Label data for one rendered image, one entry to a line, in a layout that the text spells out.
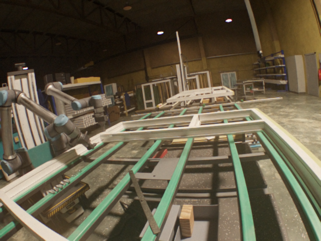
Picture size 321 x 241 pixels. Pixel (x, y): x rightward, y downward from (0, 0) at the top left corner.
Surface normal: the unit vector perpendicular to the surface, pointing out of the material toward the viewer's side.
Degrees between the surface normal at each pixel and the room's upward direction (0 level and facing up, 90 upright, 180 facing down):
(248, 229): 0
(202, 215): 90
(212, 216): 90
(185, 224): 90
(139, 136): 90
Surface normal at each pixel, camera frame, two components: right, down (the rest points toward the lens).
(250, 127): -0.30, 0.25
